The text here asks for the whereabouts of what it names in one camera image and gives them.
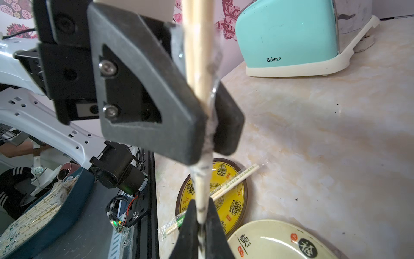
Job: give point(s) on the dark green yellow plate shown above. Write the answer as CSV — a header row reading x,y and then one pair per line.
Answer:
x,y
230,206

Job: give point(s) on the cream middle plate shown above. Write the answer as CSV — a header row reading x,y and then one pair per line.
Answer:
x,y
274,239

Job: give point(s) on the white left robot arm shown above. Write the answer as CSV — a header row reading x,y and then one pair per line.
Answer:
x,y
26,107

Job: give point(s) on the mint green toaster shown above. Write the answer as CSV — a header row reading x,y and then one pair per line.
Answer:
x,y
303,38

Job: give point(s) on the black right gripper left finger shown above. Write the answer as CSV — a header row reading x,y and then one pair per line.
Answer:
x,y
186,246

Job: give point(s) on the teal tray of chopsticks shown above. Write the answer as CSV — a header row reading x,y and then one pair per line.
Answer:
x,y
49,218

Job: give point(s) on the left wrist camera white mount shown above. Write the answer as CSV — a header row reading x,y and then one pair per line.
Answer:
x,y
158,9

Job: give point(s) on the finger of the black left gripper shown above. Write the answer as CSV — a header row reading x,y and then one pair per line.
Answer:
x,y
134,72
231,120

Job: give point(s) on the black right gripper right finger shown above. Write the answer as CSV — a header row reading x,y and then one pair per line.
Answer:
x,y
216,245

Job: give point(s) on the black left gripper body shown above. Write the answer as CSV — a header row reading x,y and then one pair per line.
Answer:
x,y
65,56

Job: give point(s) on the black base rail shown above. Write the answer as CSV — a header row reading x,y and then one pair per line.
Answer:
x,y
141,239

